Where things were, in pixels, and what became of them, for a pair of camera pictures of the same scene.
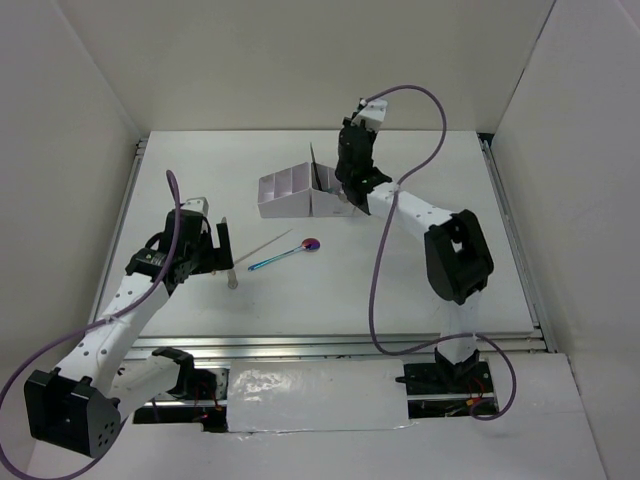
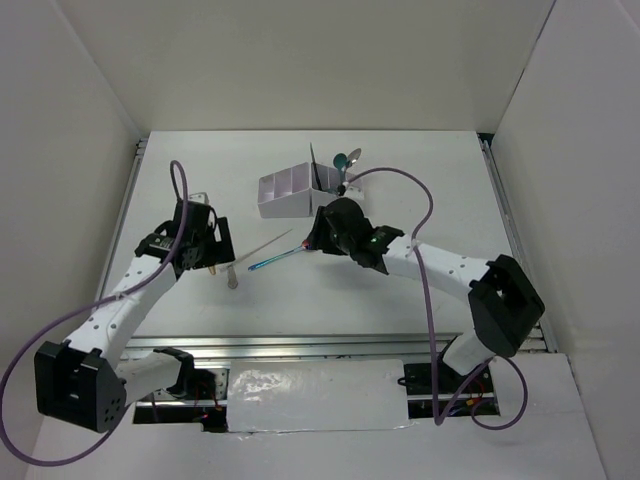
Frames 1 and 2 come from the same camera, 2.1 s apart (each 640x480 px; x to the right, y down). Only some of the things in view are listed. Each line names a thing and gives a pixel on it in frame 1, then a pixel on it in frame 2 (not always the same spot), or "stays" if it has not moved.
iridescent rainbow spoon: (310, 244) stays
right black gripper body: (341, 172) → (325, 238)
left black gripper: (210, 264) stays
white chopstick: (268, 243) stays
